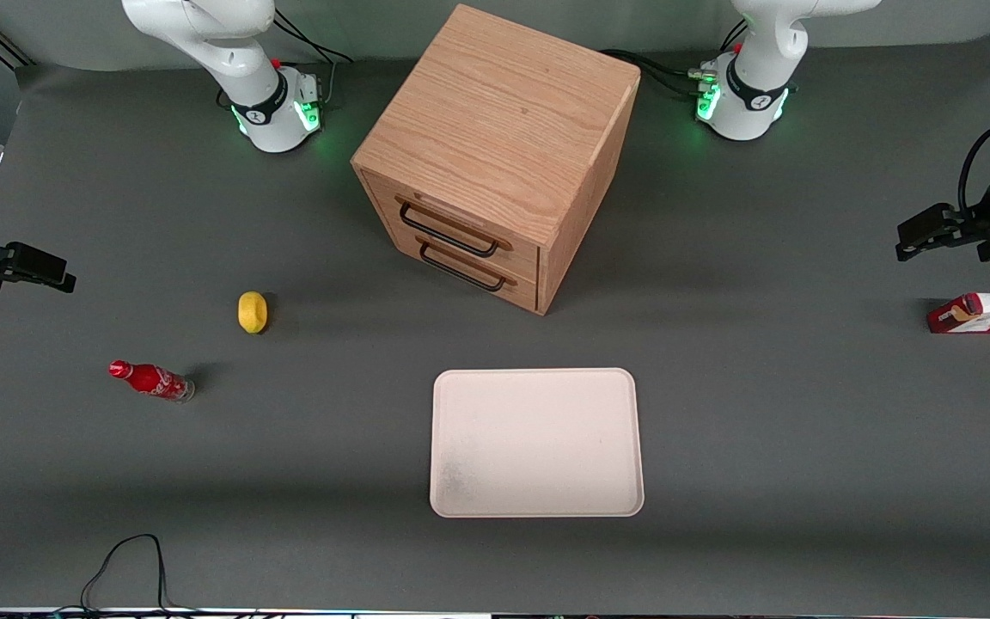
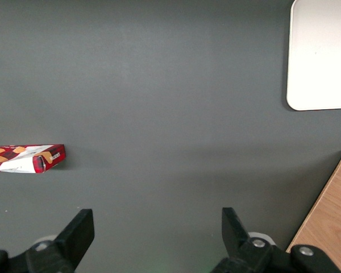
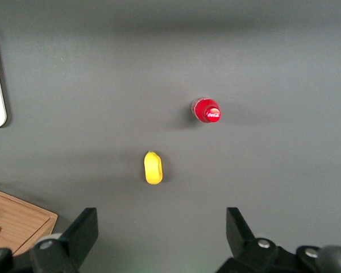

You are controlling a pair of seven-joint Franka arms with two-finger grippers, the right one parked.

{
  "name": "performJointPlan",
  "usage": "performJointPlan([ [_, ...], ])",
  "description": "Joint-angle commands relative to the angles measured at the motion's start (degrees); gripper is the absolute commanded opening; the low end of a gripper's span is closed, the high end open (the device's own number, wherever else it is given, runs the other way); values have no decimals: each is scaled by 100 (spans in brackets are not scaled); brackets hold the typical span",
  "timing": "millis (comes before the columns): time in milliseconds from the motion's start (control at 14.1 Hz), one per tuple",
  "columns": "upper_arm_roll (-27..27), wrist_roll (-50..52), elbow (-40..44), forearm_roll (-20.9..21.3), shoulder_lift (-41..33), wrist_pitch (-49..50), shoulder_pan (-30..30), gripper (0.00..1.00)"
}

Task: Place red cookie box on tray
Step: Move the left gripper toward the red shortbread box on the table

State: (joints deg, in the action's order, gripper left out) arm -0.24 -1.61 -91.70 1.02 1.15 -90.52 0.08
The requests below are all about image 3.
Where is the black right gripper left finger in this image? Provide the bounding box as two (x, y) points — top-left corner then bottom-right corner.
(30, 207), (99, 273)

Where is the red Coca-Cola bottle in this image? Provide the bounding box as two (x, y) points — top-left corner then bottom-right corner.
(190, 97), (222, 123)

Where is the yellow lemon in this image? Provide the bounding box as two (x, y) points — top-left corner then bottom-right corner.
(143, 150), (164, 185)

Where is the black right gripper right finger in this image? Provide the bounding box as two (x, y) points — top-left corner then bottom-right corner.
(215, 207), (279, 273)

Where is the wooden two-drawer cabinet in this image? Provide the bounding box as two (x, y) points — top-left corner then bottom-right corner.
(0, 187), (59, 257)

